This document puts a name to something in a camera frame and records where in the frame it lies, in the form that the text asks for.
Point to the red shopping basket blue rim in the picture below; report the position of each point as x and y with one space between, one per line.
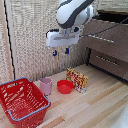
23 101

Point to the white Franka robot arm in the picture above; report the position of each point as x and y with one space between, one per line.
71 11

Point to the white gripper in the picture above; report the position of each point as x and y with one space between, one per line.
63 37

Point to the brown drawer cabinet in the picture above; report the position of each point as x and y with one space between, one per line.
108 43

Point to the black vertical pole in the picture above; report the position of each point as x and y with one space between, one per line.
10 40

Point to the pink mug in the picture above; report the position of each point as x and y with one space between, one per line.
46 86

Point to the red bowl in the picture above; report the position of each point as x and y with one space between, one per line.
65 87

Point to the red yellow food box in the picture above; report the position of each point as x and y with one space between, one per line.
77 79

